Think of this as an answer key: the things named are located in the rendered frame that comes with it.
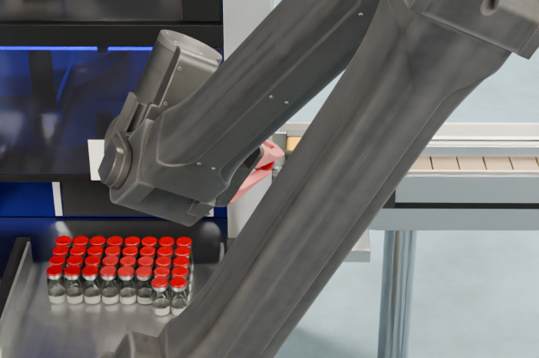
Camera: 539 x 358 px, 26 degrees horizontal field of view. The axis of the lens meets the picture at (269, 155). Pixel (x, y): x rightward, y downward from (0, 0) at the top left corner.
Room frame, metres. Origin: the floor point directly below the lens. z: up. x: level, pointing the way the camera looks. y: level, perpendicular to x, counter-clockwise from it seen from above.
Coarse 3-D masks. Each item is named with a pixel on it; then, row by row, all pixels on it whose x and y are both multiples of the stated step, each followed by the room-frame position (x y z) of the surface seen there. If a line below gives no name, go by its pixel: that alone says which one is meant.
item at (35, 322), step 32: (32, 288) 1.23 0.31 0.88; (192, 288) 1.23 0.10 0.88; (0, 320) 1.12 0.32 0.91; (32, 320) 1.16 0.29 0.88; (64, 320) 1.16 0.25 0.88; (96, 320) 1.16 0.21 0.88; (128, 320) 1.16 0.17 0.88; (160, 320) 1.16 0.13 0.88; (32, 352) 1.10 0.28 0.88; (64, 352) 1.10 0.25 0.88; (96, 352) 1.10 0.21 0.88
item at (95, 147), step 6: (90, 144) 1.32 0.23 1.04; (96, 144) 1.32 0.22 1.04; (102, 144) 1.32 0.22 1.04; (90, 150) 1.32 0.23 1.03; (96, 150) 1.32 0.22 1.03; (102, 150) 1.32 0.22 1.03; (90, 156) 1.32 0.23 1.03; (96, 156) 1.32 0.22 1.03; (102, 156) 1.32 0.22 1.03; (90, 162) 1.32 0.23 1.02; (96, 162) 1.32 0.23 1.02; (96, 168) 1.32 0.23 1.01; (96, 174) 1.32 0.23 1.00
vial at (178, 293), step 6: (174, 282) 1.18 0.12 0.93; (180, 282) 1.18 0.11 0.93; (186, 282) 1.18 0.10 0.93; (174, 288) 1.17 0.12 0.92; (180, 288) 1.17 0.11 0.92; (186, 288) 1.18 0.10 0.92; (174, 294) 1.17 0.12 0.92; (180, 294) 1.17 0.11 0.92; (186, 294) 1.17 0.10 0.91; (174, 300) 1.17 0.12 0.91; (180, 300) 1.17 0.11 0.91; (186, 300) 1.17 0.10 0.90; (174, 306) 1.17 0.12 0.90; (180, 306) 1.17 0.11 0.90; (186, 306) 1.17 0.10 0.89; (174, 312) 1.17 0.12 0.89; (180, 312) 1.17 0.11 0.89
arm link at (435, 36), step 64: (384, 0) 0.57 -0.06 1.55; (448, 0) 0.53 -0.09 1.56; (512, 0) 0.54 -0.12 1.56; (384, 64) 0.54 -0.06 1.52; (448, 64) 0.54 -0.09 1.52; (320, 128) 0.57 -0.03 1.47; (384, 128) 0.54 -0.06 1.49; (320, 192) 0.54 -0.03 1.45; (384, 192) 0.55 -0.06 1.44; (256, 256) 0.56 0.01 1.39; (320, 256) 0.55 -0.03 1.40; (192, 320) 0.58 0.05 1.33; (256, 320) 0.55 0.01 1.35
